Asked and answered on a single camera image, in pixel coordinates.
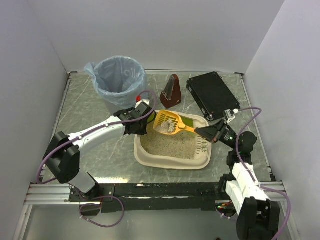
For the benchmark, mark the aluminium rail frame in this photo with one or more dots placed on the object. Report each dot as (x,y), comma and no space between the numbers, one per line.
(40,195)

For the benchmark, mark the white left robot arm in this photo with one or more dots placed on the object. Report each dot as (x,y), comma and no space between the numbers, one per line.
(64,152)

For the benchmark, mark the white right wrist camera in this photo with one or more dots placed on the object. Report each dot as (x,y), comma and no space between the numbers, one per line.
(230,115)

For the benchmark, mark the black rectangular case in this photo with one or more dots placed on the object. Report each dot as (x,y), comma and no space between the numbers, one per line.
(212,95)

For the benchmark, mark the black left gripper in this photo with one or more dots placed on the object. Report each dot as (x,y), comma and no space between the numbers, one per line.
(139,127)

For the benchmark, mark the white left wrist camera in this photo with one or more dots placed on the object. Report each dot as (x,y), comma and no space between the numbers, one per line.
(140,100)

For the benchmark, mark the grey litter clump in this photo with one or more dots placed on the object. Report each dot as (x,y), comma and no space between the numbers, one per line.
(167,127)

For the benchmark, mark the yellow litter scoop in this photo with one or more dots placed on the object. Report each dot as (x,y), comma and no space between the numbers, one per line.
(165,115)

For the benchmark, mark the brown wooden metronome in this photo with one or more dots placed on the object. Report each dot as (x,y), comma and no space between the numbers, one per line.
(171,95)

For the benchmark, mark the beige cat litter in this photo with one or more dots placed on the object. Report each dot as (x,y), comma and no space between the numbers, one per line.
(181,145)

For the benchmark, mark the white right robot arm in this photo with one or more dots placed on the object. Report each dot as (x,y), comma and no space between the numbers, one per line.
(257,215)

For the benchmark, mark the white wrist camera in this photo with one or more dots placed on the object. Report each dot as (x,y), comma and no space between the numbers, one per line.
(140,100)
(230,115)

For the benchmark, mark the grey bin with blue bag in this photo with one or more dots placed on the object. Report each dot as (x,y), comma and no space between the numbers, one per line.
(117,80)

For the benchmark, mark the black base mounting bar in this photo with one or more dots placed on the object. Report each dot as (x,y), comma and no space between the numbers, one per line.
(154,196)

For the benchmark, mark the beige litter box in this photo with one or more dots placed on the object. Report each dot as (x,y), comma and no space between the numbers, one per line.
(200,160)

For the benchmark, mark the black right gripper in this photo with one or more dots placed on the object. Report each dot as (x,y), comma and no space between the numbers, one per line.
(215,133)

